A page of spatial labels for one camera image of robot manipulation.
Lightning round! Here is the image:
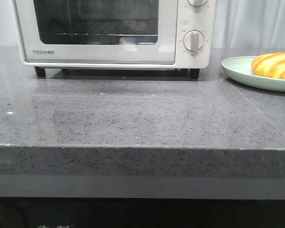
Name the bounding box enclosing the white glass oven door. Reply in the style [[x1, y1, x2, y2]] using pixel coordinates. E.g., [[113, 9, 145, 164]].
[[11, 0, 178, 64]]

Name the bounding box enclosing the metal wire oven rack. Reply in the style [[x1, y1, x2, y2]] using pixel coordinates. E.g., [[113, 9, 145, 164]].
[[39, 19, 158, 45]]

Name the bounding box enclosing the yellow orange striped bread roll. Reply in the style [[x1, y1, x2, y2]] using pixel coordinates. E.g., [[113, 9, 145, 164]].
[[251, 52, 285, 80]]

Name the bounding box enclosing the lower white timer knob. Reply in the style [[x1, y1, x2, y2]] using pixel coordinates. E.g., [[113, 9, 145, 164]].
[[183, 30, 204, 52]]

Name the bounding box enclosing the white Toshiba toaster oven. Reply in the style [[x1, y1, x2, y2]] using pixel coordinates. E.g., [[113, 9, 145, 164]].
[[10, 0, 217, 79]]

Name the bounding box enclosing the light green plate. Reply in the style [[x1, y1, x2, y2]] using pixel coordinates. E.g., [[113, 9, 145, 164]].
[[221, 56, 285, 92]]

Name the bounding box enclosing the upper white temperature knob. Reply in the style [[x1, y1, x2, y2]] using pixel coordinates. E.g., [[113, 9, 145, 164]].
[[187, 0, 207, 8]]

